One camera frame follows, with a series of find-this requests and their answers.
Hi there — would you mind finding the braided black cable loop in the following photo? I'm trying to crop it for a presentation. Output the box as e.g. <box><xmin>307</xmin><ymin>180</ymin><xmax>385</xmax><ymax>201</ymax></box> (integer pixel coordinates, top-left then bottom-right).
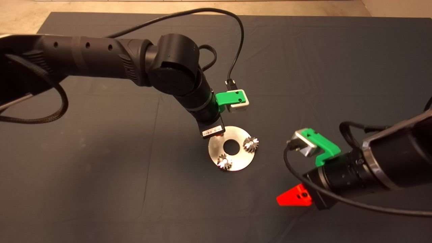
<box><xmin>339</xmin><ymin>121</ymin><xmax>388</xmax><ymax>149</ymax></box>

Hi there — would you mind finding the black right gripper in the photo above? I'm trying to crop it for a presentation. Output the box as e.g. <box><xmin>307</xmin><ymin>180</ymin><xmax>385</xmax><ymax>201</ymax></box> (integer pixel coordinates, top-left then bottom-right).
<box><xmin>277</xmin><ymin>148</ymin><xmax>385</xmax><ymax>210</ymax></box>

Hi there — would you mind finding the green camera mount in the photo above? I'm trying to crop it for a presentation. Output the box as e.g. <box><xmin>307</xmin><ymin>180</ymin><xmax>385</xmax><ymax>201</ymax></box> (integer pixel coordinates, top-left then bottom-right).
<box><xmin>301</xmin><ymin>128</ymin><xmax>341</xmax><ymax>166</ymax></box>
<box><xmin>215</xmin><ymin>89</ymin><xmax>244</xmax><ymax>113</ymax></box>

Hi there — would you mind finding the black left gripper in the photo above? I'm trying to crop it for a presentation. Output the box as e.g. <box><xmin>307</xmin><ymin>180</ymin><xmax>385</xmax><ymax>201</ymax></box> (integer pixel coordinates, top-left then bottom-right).
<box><xmin>189</xmin><ymin>88</ymin><xmax>226</xmax><ymax>139</ymax></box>

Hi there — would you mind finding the steel planetary gear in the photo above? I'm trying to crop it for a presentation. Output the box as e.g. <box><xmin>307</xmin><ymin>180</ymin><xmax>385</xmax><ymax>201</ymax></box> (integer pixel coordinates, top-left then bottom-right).
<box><xmin>243</xmin><ymin>137</ymin><xmax>260</xmax><ymax>153</ymax></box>
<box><xmin>217</xmin><ymin>154</ymin><xmax>233</xmax><ymax>170</ymax></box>

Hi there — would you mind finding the round metal carrier plate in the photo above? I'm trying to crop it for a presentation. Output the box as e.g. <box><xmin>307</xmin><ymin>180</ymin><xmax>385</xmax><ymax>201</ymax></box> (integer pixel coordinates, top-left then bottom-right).
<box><xmin>208</xmin><ymin>126</ymin><xmax>258</xmax><ymax>172</ymax></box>

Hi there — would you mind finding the green left camera mount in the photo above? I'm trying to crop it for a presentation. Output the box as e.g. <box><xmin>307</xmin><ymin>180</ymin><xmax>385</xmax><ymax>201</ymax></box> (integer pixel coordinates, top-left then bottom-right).
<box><xmin>215</xmin><ymin>89</ymin><xmax>244</xmax><ymax>113</ymax></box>

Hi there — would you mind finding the silver left camera box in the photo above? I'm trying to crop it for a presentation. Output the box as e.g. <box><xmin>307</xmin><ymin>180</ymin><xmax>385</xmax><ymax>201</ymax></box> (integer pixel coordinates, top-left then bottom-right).
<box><xmin>226</xmin><ymin>90</ymin><xmax>250</xmax><ymax>113</ymax></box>

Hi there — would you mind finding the green right camera mount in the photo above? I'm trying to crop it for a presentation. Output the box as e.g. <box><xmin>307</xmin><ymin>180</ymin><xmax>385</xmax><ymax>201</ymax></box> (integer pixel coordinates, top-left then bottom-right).
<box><xmin>301</xmin><ymin>128</ymin><xmax>341</xmax><ymax>166</ymax></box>

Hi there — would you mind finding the silver right camera box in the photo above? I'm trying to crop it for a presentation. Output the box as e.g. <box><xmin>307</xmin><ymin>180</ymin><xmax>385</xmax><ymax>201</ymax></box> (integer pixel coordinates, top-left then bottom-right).
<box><xmin>290</xmin><ymin>130</ymin><xmax>318</xmax><ymax>157</ymax></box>

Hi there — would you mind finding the smooth black cable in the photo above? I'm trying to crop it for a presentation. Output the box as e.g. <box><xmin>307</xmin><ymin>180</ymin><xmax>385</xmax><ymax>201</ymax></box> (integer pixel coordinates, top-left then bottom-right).
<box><xmin>105</xmin><ymin>8</ymin><xmax>245</xmax><ymax>91</ymax></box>

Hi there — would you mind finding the silver camera box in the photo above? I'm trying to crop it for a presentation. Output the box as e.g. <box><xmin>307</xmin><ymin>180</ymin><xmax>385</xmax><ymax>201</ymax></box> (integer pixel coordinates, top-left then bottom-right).
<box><xmin>290</xmin><ymin>130</ymin><xmax>318</xmax><ymax>157</ymax></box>
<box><xmin>226</xmin><ymin>90</ymin><xmax>250</xmax><ymax>113</ymax></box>

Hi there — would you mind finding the dark grey table cloth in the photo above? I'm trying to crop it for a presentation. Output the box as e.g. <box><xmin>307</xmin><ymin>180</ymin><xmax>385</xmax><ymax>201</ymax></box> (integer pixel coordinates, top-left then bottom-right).
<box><xmin>0</xmin><ymin>12</ymin><xmax>432</xmax><ymax>243</ymax></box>

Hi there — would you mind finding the thick braided black arm cable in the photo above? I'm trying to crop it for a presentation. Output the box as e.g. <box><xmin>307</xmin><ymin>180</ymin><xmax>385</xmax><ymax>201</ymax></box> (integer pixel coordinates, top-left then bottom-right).
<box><xmin>0</xmin><ymin>54</ymin><xmax>69</xmax><ymax>124</ymax></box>

